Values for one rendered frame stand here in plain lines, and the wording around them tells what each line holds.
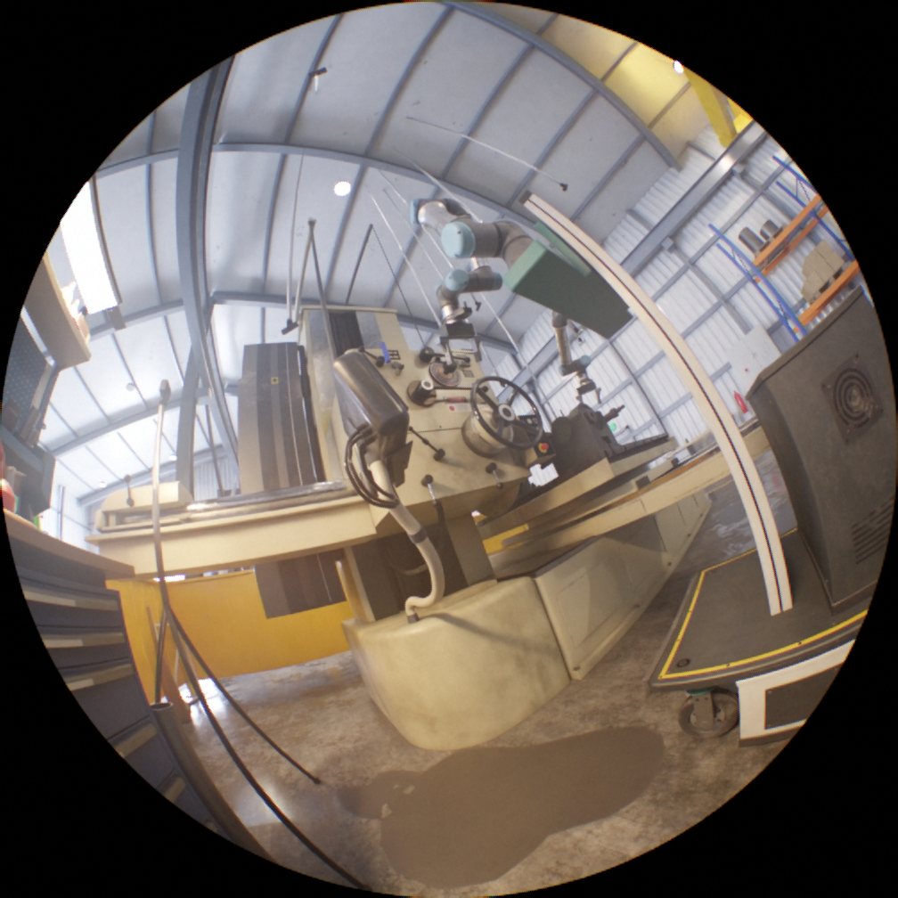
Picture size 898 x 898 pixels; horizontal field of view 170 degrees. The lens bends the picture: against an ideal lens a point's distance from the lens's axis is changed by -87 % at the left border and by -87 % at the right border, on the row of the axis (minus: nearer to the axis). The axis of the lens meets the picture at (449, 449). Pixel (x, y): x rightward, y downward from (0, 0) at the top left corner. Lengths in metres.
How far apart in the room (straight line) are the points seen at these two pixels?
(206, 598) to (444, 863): 3.19
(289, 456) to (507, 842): 1.97
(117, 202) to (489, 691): 9.69
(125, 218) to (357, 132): 5.67
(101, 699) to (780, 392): 1.33
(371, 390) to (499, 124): 7.73
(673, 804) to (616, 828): 0.14
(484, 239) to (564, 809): 1.58
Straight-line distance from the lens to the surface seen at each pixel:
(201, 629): 3.67
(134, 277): 9.82
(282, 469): 1.84
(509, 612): 1.32
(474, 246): 0.92
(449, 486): 1.24
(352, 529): 1.36
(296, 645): 3.48
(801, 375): 0.68
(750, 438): 1.48
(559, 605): 1.52
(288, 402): 2.09
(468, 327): 1.17
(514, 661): 1.36
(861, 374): 0.73
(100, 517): 1.67
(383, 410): 0.61
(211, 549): 1.38
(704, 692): 0.88
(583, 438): 1.60
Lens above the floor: 0.80
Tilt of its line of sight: 20 degrees up
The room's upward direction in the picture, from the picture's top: 21 degrees counter-clockwise
